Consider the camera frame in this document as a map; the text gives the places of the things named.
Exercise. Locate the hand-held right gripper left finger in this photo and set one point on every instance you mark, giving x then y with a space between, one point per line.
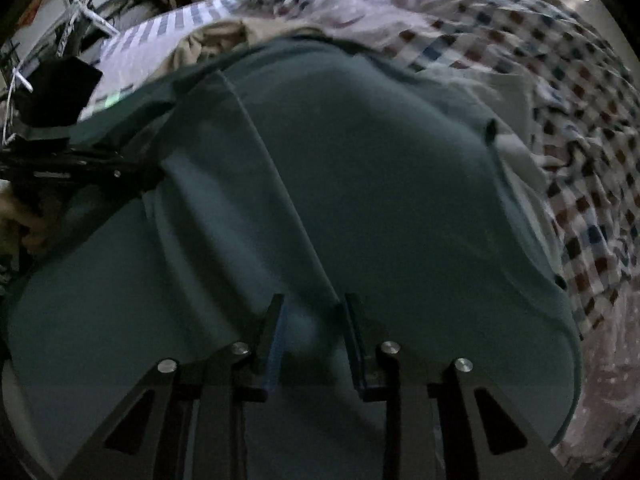
276 355

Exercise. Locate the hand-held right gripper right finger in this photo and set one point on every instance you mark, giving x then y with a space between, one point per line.
356 355

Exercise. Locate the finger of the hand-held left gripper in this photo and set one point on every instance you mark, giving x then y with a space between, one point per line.
120 172

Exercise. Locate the dark teal garment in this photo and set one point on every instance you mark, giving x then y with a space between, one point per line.
350 185

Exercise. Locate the person's left hand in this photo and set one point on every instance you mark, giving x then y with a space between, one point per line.
30 225

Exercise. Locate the bicycle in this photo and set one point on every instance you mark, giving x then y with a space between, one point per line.
80 15

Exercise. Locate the checked bed sheet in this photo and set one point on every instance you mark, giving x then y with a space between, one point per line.
150 30

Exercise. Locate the beige garment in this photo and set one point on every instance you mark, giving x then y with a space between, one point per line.
220 40

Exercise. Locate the light green garment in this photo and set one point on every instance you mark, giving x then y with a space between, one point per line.
510 100

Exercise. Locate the checked lavender duvet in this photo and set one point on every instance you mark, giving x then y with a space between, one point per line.
500 25

